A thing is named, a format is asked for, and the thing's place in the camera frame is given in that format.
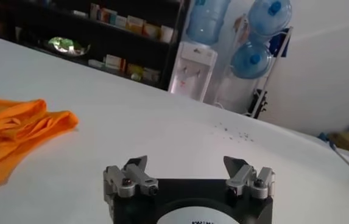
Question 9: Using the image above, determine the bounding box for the black shelving unit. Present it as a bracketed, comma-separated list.
[0, 0, 190, 91]

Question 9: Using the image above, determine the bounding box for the dark blue cloth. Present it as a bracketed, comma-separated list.
[267, 27, 291, 58]

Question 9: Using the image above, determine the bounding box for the white green medicine box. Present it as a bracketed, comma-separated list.
[142, 67, 161, 83]

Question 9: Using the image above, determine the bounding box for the white red upright box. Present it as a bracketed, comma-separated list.
[89, 2, 101, 21]

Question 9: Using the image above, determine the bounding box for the white table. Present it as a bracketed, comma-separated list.
[0, 36, 349, 224]

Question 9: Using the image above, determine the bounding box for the white water dispenser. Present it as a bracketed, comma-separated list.
[167, 41, 219, 103]

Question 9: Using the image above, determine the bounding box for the white orange medicine box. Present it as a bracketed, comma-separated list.
[143, 23, 161, 40]

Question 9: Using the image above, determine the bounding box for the glass bowl with green packets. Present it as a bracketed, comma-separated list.
[44, 36, 91, 58]

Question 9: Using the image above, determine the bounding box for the white metal jug rack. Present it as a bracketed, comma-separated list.
[213, 13, 294, 119]

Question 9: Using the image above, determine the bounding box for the orange t-shirt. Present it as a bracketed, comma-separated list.
[0, 90, 80, 187]

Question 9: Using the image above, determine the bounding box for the yellow green medicine box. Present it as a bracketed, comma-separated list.
[127, 63, 144, 77]

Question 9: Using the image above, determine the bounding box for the yellow white medicine box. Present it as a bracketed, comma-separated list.
[126, 15, 145, 34]

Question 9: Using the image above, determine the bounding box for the white flat medicine box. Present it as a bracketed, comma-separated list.
[88, 58, 106, 69]

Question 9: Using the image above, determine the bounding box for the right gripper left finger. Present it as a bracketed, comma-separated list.
[102, 155, 160, 200]

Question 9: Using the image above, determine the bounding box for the red white medicine box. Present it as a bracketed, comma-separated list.
[99, 7, 118, 25]
[104, 54, 127, 72]

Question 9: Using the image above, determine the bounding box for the blue water jug upright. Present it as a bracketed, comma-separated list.
[186, 0, 231, 46]

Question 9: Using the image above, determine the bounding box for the blue white medicine box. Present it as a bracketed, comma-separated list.
[115, 15, 128, 29]

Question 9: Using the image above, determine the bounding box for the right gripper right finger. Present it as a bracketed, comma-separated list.
[222, 155, 276, 200]

